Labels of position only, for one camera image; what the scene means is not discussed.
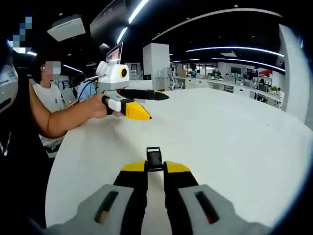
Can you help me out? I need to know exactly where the monitor on stand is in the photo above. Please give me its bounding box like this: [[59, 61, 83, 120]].
[[106, 42, 124, 66]]

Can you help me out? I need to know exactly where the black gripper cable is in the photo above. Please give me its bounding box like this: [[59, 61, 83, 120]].
[[74, 75, 100, 103]]

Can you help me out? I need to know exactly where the white worn device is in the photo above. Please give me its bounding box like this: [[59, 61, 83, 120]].
[[0, 64, 20, 114]]

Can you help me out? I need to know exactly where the long ceiling light strip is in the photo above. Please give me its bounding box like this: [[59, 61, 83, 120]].
[[117, 0, 150, 42]]

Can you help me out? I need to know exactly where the white office chair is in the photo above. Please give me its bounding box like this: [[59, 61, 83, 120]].
[[168, 74, 184, 90]]

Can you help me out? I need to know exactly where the person's left hand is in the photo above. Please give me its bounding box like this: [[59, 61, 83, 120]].
[[89, 93, 122, 119]]

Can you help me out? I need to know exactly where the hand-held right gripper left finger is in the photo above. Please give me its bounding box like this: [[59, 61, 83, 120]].
[[46, 160, 149, 235]]

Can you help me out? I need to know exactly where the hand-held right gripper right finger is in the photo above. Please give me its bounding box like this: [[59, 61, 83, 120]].
[[163, 160, 272, 235]]

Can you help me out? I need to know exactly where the white square pillar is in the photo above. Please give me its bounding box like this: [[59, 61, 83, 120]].
[[143, 43, 170, 91], [278, 23, 310, 123]]

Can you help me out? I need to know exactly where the long white desk row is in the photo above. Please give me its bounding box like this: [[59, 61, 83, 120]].
[[171, 75, 284, 108]]

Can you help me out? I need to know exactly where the black plastic buckle pronged part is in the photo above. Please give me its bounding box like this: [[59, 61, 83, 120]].
[[146, 146, 161, 160]]

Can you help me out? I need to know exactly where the black plastic buckle socket part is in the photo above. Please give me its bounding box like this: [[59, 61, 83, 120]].
[[147, 156, 164, 172]]

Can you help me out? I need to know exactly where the large dark hanging panel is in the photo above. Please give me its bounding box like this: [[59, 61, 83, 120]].
[[89, 0, 128, 44]]

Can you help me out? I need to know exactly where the ceiling air conditioner unit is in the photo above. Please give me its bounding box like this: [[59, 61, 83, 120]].
[[47, 12, 86, 42]]

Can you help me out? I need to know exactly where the person's dark clothing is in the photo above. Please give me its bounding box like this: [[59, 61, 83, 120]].
[[0, 80, 51, 222]]

